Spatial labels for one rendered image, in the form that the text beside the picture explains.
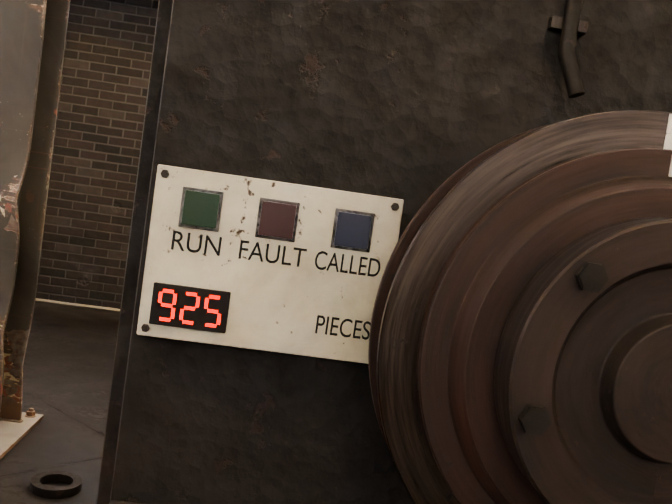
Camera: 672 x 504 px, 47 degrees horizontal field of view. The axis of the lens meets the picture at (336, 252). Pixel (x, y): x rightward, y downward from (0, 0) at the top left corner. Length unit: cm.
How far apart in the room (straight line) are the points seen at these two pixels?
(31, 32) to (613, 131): 290
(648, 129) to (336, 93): 31
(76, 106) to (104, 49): 54
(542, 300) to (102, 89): 649
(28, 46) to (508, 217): 289
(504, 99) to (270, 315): 34
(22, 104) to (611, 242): 295
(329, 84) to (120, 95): 615
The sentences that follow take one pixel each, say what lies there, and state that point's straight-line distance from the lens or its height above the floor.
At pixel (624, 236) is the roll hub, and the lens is 65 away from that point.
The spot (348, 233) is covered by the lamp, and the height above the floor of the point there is 120.
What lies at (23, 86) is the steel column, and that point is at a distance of 340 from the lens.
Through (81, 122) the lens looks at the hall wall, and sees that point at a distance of 701.
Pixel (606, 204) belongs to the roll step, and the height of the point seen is 126.
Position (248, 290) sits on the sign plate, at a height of 112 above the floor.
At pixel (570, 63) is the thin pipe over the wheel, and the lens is 87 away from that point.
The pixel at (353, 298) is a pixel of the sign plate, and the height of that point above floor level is 113.
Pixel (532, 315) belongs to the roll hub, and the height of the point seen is 116.
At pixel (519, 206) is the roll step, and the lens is 69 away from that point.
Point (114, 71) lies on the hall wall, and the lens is 699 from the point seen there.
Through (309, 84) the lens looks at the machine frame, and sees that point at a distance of 83.
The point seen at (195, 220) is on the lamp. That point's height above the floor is 119.
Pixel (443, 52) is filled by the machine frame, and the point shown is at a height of 140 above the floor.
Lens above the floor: 123
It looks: 4 degrees down
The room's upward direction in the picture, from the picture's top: 8 degrees clockwise
